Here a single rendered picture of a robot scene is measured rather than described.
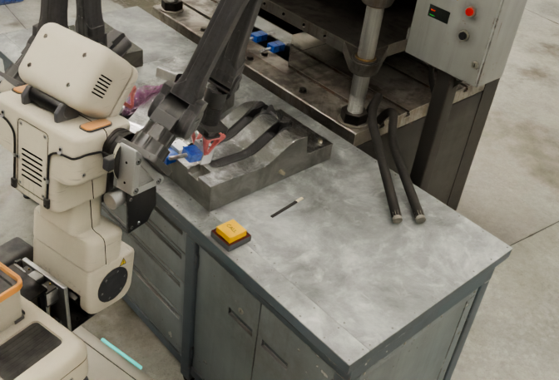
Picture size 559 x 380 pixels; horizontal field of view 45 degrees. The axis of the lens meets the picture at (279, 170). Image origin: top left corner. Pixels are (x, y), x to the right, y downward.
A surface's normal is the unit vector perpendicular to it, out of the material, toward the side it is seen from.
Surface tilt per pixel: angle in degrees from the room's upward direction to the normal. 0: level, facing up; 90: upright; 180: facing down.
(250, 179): 90
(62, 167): 82
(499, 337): 0
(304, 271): 0
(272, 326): 90
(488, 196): 0
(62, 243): 82
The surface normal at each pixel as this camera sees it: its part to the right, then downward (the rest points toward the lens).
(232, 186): 0.66, 0.49
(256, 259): 0.11, -0.81
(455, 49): -0.74, 0.32
